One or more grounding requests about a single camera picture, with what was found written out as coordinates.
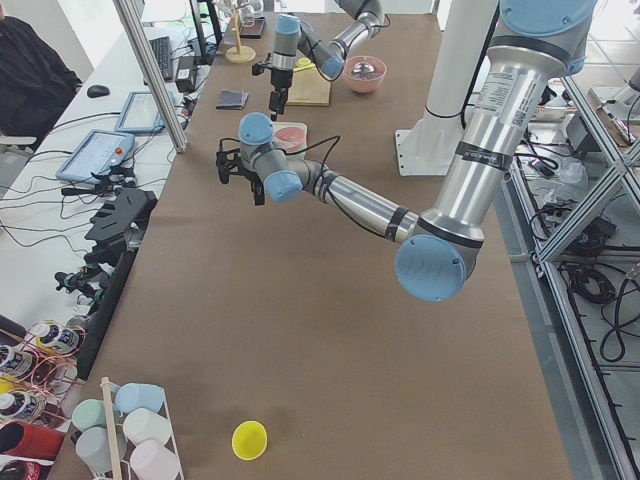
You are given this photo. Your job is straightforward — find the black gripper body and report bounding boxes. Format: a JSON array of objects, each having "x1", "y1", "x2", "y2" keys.
[
  {"x1": 270, "y1": 67, "x2": 294, "y2": 93},
  {"x1": 243, "y1": 171, "x2": 264, "y2": 190}
]

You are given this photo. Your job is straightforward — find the small pink bowl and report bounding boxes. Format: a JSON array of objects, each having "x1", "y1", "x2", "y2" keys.
[{"x1": 274, "y1": 125, "x2": 307, "y2": 152}]

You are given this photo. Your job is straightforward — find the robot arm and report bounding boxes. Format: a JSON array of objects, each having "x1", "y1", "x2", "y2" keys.
[
  {"x1": 238, "y1": 1, "x2": 595, "y2": 302},
  {"x1": 253, "y1": 0, "x2": 387, "y2": 120}
]

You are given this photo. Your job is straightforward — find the large pink bowl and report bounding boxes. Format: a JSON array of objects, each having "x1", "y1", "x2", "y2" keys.
[{"x1": 342, "y1": 56, "x2": 387, "y2": 94}]

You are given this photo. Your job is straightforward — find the wooden cutting board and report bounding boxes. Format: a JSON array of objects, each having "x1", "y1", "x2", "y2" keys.
[{"x1": 287, "y1": 67, "x2": 332, "y2": 106}]

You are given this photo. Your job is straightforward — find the cream rabbit tray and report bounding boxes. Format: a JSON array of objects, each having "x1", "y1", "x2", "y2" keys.
[{"x1": 272, "y1": 122, "x2": 307, "y2": 160}]

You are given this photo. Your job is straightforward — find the grey folded cloth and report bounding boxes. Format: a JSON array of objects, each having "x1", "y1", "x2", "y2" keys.
[{"x1": 216, "y1": 89, "x2": 249, "y2": 110}]

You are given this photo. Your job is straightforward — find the wooden mug tree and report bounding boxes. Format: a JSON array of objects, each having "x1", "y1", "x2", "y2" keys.
[{"x1": 214, "y1": 0, "x2": 256, "y2": 64}]

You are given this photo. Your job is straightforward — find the stacked green bowls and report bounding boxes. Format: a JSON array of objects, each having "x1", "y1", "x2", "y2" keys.
[{"x1": 286, "y1": 150, "x2": 306, "y2": 160}]

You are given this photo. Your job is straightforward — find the metal ice scoop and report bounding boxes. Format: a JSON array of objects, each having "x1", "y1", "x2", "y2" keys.
[{"x1": 350, "y1": 61, "x2": 380, "y2": 80}]

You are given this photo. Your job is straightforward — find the black keyboard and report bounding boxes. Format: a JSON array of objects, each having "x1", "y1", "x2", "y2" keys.
[{"x1": 149, "y1": 36, "x2": 173, "y2": 82}]

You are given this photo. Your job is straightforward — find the far blue teach pendant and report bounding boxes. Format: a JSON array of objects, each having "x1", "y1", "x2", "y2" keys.
[{"x1": 115, "y1": 91, "x2": 165, "y2": 135}]

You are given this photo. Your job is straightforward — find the blue teach pendant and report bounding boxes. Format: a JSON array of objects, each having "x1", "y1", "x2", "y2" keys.
[
  {"x1": 115, "y1": 91, "x2": 165, "y2": 135},
  {"x1": 55, "y1": 129, "x2": 135, "y2": 184}
]

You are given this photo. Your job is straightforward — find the black tool holder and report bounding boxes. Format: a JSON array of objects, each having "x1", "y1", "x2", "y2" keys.
[{"x1": 77, "y1": 188, "x2": 158, "y2": 381}]

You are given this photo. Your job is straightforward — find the near blue teach pendant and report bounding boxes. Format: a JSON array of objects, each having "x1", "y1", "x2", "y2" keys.
[{"x1": 55, "y1": 129, "x2": 135, "y2": 184}]

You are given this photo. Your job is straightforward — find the black computer mouse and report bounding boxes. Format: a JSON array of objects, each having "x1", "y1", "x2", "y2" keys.
[{"x1": 86, "y1": 84, "x2": 110, "y2": 98}]

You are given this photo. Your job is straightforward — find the person in black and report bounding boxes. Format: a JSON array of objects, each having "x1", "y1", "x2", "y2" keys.
[{"x1": 1, "y1": 14, "x2": 83, "y2": 149}]

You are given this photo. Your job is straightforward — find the blue plastic cup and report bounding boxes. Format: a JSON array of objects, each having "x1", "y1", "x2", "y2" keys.
[{"x1": 115, "y1": 383, "x2": 165, "y2": 414}]

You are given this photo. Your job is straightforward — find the white plastic cup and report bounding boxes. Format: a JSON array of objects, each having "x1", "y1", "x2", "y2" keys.
[{"x1": 122, "y1": 408, "x2": 171, "y2": 445}]

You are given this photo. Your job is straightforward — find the green plastic cup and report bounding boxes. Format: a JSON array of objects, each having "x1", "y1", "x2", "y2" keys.
[{"x1": 71, "y1": 399, "x2": 107, "y2": 432}]

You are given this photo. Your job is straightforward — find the pink plastic cup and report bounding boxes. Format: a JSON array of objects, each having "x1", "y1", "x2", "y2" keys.
[{"x1": 130, "y1": 439, "x2": 180, "y2": 480}]

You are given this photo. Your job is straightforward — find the grey plastic cup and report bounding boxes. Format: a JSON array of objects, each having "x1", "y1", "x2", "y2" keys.
[{"x1": 75, "y1": 426, "x2": 112, "y2": 474}]

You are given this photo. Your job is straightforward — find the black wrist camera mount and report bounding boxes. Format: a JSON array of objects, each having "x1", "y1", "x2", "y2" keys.
[
  {"x1": 251, "y1": 60, "x2": 272, "y2": 76},
  {"x1": 215, "y1": 138, "x2": 242, "y2": 185}
]

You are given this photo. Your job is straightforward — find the aluminium frame post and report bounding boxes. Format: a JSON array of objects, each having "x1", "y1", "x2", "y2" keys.
[{"x1": 113, "y1": 0, "x2": 188, "y2": 154}]

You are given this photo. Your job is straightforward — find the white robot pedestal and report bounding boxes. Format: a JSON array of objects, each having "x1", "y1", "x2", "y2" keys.
[{"x1": 396, "y1": 1, "x2": 499, "y2": 176}]

